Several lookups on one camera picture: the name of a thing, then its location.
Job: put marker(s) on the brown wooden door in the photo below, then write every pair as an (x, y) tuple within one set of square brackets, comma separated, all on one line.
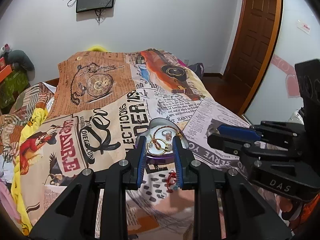
[(254, 42)]

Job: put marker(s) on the heart-shaped tin box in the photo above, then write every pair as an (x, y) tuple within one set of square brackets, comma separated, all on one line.
[(164, 129)]

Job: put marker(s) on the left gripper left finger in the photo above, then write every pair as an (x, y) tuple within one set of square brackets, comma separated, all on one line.
[(137, 160)]

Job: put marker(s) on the yellow round object behind bed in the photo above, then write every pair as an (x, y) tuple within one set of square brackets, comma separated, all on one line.
[(97, 48)]

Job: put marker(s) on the green covered cabinet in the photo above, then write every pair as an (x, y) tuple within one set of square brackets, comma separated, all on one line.
[(12, 86)]

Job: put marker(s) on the gold bangle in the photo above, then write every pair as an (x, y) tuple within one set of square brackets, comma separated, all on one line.
[(157, 147)]

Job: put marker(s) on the dark green plush toy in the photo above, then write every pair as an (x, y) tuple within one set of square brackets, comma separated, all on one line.
[(20, 61)]

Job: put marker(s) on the red string charm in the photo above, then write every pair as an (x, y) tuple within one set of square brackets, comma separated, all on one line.
[(171, 182)]

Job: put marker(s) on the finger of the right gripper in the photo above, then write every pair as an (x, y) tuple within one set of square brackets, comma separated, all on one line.
[(233, 139)]

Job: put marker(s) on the yellow cloth on bed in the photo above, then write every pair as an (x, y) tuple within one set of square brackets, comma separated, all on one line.
[(22, 166)]

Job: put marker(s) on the newspaper print bedspread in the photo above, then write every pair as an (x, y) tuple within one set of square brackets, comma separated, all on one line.
[(75, 187)]

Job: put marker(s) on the purple bag on floor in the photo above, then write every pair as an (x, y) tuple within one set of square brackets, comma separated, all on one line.
[(198, 69)]

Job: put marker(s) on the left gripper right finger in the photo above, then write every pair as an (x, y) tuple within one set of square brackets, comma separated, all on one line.
[(182, 158)]

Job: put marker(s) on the orange box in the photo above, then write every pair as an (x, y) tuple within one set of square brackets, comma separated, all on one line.
[(5, 72)]

